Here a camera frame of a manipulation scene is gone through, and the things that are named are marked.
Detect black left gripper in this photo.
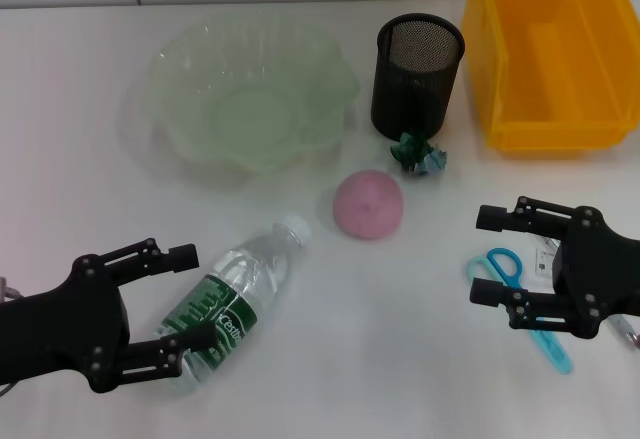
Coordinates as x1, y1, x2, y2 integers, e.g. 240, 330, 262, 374
0, 237, 221, 394

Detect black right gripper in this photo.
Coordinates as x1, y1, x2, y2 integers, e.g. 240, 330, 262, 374
468, 196, 640, 340

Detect clear plastic ruler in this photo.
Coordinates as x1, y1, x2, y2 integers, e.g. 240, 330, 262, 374
532, 238, 560, 278

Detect clear water bottle green label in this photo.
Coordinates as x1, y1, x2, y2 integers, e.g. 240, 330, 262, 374
154, 212, 314, 396

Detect blue scissors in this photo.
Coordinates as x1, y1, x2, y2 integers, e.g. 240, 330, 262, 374
467, 247, 575, 375

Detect silver clear pen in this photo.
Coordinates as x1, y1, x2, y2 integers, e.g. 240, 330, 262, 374
610, 312, 640, 351

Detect green plastic wrapper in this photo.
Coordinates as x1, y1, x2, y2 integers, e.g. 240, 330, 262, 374
389, 131, 450, 176

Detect pink peach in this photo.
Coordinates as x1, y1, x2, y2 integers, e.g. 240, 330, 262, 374
333, 169, 404, 241

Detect black mesh pen holder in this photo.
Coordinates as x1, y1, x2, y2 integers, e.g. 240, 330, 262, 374
370, 12, 466, 141

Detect translucent green fruit bowl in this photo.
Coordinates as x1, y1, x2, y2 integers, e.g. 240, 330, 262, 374
142, 21, 361, 178

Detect yellow plastic bin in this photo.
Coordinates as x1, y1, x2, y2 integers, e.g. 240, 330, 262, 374
459, 0, 640, 153

